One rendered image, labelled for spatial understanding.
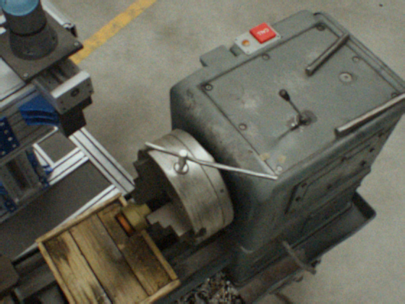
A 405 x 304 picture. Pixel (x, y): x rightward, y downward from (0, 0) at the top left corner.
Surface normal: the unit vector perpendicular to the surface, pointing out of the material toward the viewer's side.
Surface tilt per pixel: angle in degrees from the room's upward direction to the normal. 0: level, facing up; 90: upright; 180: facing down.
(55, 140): 0
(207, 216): 63
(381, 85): 0
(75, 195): 0
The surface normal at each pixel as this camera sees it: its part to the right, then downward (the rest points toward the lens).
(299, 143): 0.03, -0.52
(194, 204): 0.41, 0.11
